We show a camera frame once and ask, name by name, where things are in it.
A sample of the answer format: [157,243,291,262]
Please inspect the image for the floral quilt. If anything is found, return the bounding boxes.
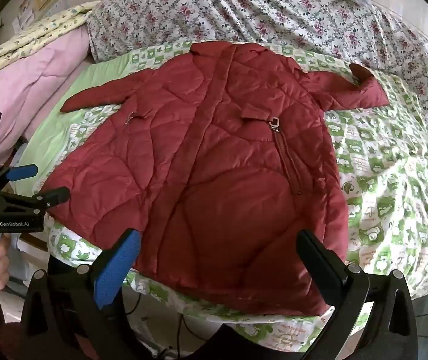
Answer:
[86,0,428,128]

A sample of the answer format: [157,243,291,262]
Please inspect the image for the red quilted jacket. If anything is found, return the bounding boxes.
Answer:
[43,41,391,317]

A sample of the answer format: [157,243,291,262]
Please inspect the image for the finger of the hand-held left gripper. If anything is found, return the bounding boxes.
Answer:
[0,166,36,187]
[0,186,71,211]

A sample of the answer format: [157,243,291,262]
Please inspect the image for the yellow floral blanket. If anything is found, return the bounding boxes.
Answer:
[0,0,102,76]

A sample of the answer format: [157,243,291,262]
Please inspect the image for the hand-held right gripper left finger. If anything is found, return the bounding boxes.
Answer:
[19,228,142,360]

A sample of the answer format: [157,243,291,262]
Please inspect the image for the pink quilt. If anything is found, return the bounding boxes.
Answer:
[0,24,94,166]

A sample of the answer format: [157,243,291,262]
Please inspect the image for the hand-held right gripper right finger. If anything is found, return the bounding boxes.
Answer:
[297,229,420,360]

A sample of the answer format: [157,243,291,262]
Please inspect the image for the black cable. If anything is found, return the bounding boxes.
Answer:
[124,292,185,360]

